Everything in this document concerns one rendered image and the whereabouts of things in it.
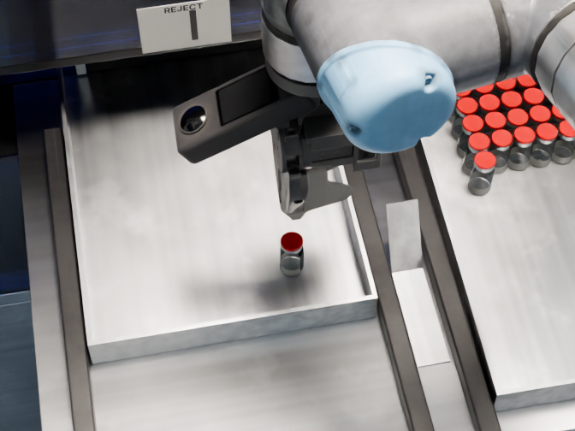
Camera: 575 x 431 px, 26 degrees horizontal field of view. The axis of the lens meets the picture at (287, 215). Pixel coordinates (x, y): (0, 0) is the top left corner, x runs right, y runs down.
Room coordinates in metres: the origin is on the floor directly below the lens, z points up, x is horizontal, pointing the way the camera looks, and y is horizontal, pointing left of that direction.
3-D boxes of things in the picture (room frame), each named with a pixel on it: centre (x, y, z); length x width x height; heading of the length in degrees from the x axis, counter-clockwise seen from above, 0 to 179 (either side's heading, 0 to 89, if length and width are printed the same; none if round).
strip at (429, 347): (0.58, -0.12, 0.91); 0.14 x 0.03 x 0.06; 11
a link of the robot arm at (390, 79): (0.53, -0.07, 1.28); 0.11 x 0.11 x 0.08; 20
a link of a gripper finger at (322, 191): (0.60, -0.03, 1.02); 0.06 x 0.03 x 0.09; 101
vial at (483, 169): (0.70, -0.19, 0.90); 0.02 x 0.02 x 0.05
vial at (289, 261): (0.61, 0.00, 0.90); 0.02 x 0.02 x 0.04
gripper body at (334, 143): (0.62, -0.03, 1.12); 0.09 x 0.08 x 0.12; 101
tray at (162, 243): (0.70, 0.08, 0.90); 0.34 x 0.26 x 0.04; 11
